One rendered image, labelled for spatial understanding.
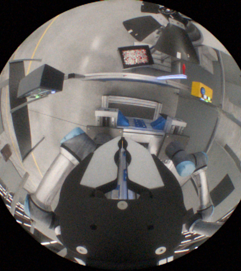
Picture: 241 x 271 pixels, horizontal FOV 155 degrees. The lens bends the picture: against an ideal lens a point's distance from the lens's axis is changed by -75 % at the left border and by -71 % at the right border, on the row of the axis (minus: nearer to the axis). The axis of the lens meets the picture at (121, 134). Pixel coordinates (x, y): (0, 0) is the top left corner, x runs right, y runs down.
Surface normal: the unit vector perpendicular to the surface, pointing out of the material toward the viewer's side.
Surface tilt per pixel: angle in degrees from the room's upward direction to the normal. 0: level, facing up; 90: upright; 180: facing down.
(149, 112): 0
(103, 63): 0
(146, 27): 49
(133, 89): 0
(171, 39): 18
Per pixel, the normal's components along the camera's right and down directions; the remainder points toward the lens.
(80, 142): 0.68, -0.22
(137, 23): -0.55, 0.79
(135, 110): 0.00, 0.49
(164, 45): -0.39, 0.60
